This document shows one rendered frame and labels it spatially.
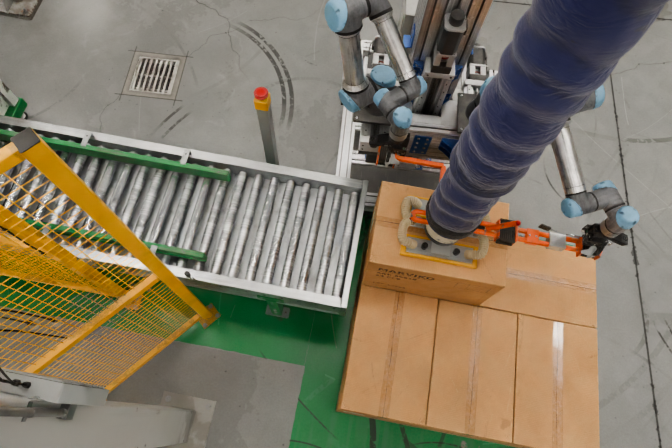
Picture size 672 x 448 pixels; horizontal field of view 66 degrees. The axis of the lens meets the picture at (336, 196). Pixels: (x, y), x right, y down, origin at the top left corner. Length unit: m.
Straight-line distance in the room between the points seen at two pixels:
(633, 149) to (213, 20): 3.21
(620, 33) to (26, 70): 3.93
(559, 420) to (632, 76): 2.72
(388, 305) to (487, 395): 0.62
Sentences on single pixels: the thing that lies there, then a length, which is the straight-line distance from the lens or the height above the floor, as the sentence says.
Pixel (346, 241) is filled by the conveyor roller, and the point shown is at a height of 0.55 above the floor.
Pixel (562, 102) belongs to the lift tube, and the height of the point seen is 2.13.
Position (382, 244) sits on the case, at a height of 0.95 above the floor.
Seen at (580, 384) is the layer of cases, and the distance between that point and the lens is 2.87.
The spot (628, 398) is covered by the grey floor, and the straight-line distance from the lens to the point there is 3.59.
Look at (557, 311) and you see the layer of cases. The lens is 2.88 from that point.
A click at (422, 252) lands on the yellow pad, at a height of 0.97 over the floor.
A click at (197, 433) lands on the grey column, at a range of 3.17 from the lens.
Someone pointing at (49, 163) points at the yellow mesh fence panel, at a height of 2.02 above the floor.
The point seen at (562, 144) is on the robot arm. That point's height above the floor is 1.49.
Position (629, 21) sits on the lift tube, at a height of 2.39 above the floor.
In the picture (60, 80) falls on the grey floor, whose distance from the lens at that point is 4.25.
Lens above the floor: 3.11
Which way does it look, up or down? 66 degrees down
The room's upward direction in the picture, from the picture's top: 5 degrees clockwise
